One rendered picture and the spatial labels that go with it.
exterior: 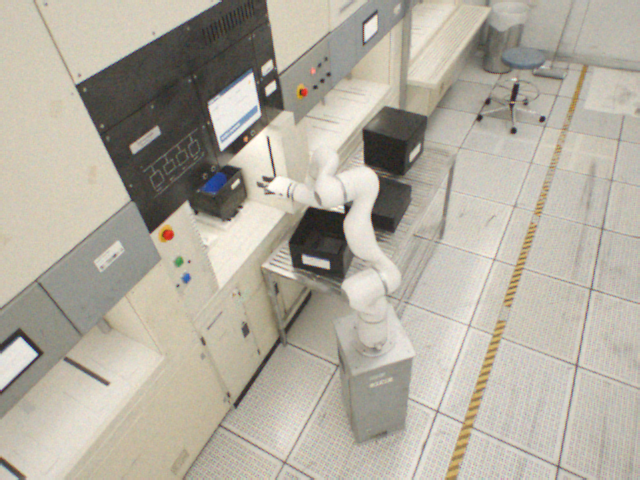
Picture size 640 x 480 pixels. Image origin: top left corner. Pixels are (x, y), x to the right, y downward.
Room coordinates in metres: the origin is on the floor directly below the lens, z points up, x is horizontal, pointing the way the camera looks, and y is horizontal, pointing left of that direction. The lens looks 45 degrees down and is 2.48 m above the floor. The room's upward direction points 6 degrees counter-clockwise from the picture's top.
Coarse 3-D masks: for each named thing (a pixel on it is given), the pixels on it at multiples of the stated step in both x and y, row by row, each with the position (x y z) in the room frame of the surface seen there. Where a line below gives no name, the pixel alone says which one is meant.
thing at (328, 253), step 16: (304, 224) 1.69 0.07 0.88; (320, 224) 1.73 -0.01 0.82; (336, 224) 1.69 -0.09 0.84; (304, 240) 1.66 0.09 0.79; (320, 240) 1.66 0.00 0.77; (336, 240) 1.65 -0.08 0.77; (304, 256) 1.48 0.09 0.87; (320, 256) 1.44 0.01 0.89; (336, 256) 1.41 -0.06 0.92; (352, 256) 1.51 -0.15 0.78; (320, 272) 1.45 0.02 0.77; (336, 272) 1.41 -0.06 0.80
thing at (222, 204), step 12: (228, 168) 1.92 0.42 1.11; (228, 180) 1.91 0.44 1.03; (240, 180) 1.86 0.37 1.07; (204, 192) 1.73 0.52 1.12; (228, 192) 1.77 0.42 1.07; (240, 192) 1.84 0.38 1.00; (192, 204) 1.80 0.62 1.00; (204, 204) 1.75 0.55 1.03; (216, 204) 1.70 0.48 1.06; (228, 204) 1.76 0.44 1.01; (240, 204) 1.82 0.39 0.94; (216, 216) 1.72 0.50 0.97; (228, 216) 1.74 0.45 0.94
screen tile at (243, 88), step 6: (246, 84) 1.72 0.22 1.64; (252, 84) 1.75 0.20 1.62; (234, 90) 1.66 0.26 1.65; (240, 90) 1.68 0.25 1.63; (246, 90) 1.71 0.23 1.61; (252, 90) 1.74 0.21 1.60; (240, 96) 1.68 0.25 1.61; (252, 96) 1.74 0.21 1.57; (246, 102) 1.70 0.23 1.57; (252, 102) 1.73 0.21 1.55; (240, 108) 1.66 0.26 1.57; (246, 108) 1.69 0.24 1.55; (240, 114) 1.66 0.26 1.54
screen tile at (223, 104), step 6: (222, 102) 1.59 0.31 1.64; (228, 102) 1.62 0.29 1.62; (216, 108) 1.56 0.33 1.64; (222, 108) 1.58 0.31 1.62; (234, 108) 1.64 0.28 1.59; (216, 114) 1.55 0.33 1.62; (228, 114) 1.60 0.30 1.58; (234, 114) 1.63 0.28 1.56; (222, 120) 1.57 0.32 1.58; (228, 120) 1.60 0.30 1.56; (216, 126) 1.54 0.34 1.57; (222, 126) 1.56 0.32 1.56
